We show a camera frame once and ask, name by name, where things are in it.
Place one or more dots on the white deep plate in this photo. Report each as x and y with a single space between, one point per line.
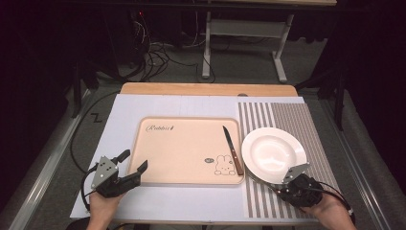
271 150

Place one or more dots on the white board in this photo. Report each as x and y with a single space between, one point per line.
159 105

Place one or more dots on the white metal stand frame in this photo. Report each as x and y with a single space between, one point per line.
245 28

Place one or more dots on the beige tray with rabbit print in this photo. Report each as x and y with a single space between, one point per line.
185 150

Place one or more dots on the wooden table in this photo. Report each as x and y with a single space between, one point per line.
207 88

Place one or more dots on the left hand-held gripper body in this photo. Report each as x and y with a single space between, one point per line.
105 172

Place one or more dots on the black stand leg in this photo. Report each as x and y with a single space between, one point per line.
340 96
76 89

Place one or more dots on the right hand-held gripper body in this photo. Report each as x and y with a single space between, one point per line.
301 191

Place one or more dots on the grey metal floor rail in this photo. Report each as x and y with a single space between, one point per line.
48 166
357 166

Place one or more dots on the grey striped placemat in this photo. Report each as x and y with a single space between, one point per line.
293 115

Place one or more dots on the person's right hand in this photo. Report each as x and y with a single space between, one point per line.
332 214

